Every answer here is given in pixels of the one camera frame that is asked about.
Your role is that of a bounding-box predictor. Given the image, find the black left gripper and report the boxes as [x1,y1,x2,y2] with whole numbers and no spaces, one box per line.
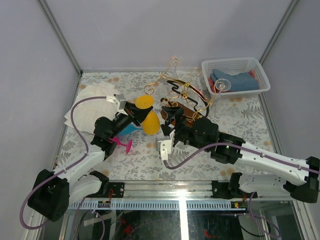
[109,101,154,140]

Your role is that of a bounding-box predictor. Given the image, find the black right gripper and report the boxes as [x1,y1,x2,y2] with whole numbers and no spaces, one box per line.
[160,105,210,152]

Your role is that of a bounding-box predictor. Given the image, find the yellow plastic goblet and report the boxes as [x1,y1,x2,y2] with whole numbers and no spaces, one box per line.
[135,95,161,135]

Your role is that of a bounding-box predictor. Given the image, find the gold wire wine glass rack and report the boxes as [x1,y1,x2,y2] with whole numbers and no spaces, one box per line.
[143,60,227,123]

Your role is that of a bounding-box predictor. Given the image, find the ribbed clear wine glass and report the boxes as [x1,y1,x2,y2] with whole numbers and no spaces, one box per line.
[168,55,183,79]

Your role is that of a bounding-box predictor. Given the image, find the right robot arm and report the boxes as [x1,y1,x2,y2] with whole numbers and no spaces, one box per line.
[157,106,320,204]

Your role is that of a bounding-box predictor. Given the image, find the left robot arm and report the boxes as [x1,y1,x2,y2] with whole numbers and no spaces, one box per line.
[26,101,153,222]

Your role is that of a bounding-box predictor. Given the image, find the blue plastic wine glass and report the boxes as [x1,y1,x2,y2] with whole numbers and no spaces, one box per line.
[117,124,142,137]

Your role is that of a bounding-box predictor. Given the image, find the pink plastic wine glass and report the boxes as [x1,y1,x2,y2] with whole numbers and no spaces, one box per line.
[110,137,133,154]

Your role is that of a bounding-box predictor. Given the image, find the white cloth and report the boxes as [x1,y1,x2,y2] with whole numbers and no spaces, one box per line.
[73,82,120,134]

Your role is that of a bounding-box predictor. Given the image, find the blue cloth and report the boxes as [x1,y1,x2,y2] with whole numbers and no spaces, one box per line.
[209,68,259,91]

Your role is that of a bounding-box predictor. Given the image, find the white plastic basket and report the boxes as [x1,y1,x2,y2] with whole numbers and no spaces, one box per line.
[201,57,271,98]

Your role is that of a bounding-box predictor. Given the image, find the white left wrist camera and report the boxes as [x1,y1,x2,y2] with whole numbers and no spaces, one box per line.
[106,94,128,115]

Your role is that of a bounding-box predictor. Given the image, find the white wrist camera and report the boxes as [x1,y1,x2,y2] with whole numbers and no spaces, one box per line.
[106,94,128,115]
[155,130,175,161]

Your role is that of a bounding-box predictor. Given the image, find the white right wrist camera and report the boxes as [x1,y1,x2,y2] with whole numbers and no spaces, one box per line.
[155,130,175,161]

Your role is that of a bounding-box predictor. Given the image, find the aluminium mounting rail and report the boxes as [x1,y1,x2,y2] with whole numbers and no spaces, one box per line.
[108,180,228,201]

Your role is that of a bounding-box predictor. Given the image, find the slotted cable duct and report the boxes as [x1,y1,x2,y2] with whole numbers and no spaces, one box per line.
[68,200,245,211]

